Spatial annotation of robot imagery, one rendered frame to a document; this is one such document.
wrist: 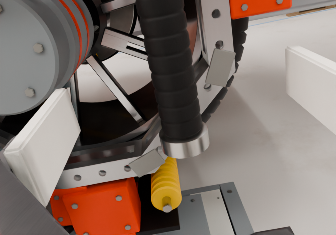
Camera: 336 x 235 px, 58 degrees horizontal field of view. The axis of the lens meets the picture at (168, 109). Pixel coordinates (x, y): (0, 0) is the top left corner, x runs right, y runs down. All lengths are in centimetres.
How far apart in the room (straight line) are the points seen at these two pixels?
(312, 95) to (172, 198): 46
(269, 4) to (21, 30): 33
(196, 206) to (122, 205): 45
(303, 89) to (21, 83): 27
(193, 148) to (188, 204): 75
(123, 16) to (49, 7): 56
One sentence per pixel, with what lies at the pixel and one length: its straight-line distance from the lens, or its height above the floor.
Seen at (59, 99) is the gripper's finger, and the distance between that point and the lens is 17.
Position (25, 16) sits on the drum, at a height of 88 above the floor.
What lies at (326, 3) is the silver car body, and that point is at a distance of 92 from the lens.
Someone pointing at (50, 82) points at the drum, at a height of 81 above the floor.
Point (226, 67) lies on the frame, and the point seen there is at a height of 75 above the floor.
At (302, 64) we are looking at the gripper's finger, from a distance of 17.
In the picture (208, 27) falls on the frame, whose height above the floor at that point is 81.
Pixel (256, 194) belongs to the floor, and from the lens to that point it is 136.
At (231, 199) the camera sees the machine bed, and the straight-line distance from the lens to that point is 122.
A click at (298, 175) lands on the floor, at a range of 146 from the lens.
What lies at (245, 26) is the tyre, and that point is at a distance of 56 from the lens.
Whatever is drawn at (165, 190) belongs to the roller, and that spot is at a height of 53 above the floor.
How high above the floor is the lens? 89
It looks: 24 degrees down
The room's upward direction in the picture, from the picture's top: 11 degrees counter-clockwise
